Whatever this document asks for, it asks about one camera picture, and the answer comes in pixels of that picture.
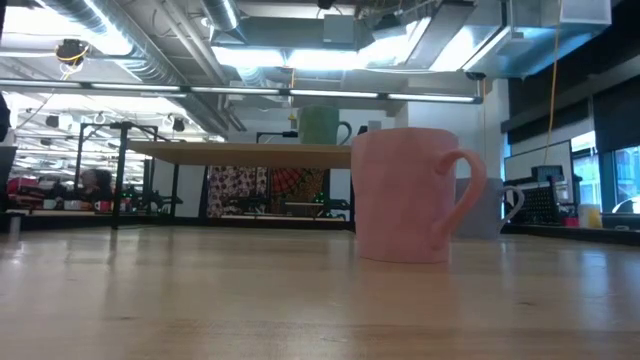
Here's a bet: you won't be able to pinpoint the green ceramic mug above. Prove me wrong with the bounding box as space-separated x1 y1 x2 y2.
297 104 353 146

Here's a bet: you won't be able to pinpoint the pink ceramic mug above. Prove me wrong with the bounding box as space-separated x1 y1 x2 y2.
350 127 487 265

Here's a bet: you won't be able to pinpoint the lavender ceramic mug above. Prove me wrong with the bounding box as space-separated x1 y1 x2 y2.
453 177 525 240

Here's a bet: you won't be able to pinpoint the orange mandala cloth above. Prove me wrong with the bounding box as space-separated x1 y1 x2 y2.
269 167 326 204

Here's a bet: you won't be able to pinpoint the wooden shelf black legs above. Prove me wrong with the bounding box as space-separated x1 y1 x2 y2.
110 121 354 231

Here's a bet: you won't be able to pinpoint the floral patterned cloth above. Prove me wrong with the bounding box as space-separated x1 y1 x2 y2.
207 166 269 217

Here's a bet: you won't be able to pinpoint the long ceiling light bar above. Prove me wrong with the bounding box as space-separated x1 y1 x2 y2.
0 77 484 104

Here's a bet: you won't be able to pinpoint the grey ceiling box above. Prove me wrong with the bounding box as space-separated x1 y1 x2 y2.
322 13 357 45

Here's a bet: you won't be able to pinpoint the white framed board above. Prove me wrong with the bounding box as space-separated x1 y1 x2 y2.
503 139 574 184

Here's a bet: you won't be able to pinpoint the person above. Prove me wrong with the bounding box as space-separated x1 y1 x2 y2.
74 168 115 204

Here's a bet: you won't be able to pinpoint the black pegboard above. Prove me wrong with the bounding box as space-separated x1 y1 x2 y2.
519 182 561 226

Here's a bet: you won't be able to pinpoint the yellow container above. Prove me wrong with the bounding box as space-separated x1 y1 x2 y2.
578 203 604 230

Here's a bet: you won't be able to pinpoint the black background handle frame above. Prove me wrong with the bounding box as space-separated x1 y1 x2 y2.
255 130 301 146

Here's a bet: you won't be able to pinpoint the silver round air duct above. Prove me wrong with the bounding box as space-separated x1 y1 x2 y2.
202 0 241 32

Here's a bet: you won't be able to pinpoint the black background station frame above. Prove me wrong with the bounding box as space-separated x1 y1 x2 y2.
74 121 184 221

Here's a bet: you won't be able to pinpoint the yellow hanging cable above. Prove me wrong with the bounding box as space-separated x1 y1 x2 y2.
543 0 563 151

